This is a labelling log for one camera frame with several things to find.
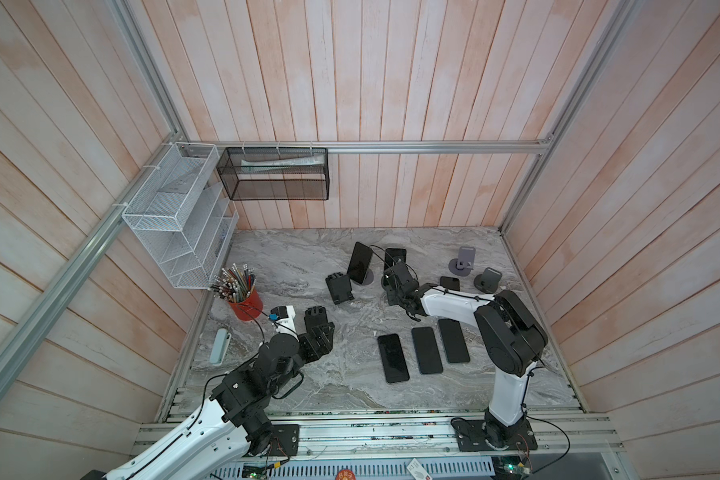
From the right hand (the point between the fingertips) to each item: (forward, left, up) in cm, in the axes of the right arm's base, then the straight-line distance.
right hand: (397, 287), depth 99 cm
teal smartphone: (+6, +2, +9) cm, 11 cm away
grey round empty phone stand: (+2, -30, +1) cm, 31 cm away
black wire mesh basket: (+21, +39, +30) cm, 54 cm away
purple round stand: (+12, -21, -3) cm, 24 cm away
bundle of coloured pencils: (-11, +48, +16) cm, 52 cm away
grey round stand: (+5, +10, -2) cm, 12 cm away
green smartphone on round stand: (+11, +13, 0) cm, 17 cm away
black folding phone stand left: (-1, +20, +1) cm, 20 cm away
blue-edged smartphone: (-21, -8, -4) cm, 23 cm away
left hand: (-25, +22, +14) cm, 35 cm away
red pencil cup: (-12, +46, +4) cm, 48 cm away
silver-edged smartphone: (+5, -20, -4) cm, 21 cm away
